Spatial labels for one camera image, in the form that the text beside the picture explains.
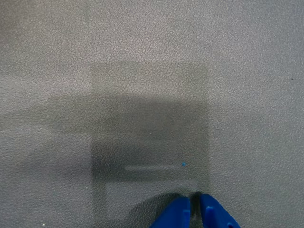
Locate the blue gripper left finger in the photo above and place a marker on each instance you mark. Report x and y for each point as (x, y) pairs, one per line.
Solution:
(177, 213)

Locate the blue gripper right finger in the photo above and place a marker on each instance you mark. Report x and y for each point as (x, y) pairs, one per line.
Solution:
(213, 213)

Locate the tiny blue crumb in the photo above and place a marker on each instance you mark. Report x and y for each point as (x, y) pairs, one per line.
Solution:
(184, 164)

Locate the grey mat with lettering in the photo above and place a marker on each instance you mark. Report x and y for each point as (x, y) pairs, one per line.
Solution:
(152, 71)

